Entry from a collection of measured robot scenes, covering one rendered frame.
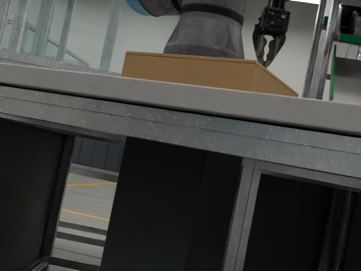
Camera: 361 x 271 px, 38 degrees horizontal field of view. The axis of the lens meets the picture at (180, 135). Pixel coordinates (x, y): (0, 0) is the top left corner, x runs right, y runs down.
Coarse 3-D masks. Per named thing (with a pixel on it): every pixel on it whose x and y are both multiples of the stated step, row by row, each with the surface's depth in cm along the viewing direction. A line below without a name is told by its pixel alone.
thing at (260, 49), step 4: (260, 36) 143; (260, 40) 143; (264, 40) 143; (260, 44) 142; (264, 44) 143; (260, 48) 141; (256, 52) 143; (260, 52) 140; (256, 56) 143; (260, 56) 142; (260, 60) 143
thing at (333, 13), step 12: (324, 0) 175; (336, 0) 158; (336, 12) 157; (312, 48) 174; (324, 48) 157; (312, 60) 174; (324, 60) 157; (312, 72) 174; (324, 72) 156; (324, 84) 156
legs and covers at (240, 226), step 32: (0, 128) 163; (32, 128) 199; (64, 128) 127; (0, 160) 169; (32, 160) 209; (64, 160) 260; (256, 160) 127; (0, 192) 176; (32, 192) 219; (64, 192) 263; (256, 192) 127; (352, 192) 262; (0, 224) 183; (32, 224) 230; (352, 224) 258; (0, 256) 191; (32, 256) 242; (224, 256) 129; (352, 256) 249
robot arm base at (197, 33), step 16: (192, 16) 91; (208, 16) 90; (224, 16) 90; (240, 16) 92; (176, 32) 93; (192, 32) 89; (208, 32) 88; (224, 32) 90; (240, 32) 93; (176, 48) 89; (192, 48) 88; (208, 48) 87; (224, 48) 90; (240, 48) 91
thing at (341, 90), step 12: (336, 60) 162; (348, 60) 163; (360, 60) 163; (336, 72) 158; (348, 72) 158; (360, 72) 158; (336, 84) 153; (348, 84) 153; (360, 84) 153; (336, 96) 148; (348, 96) 149; (360, 96) 149
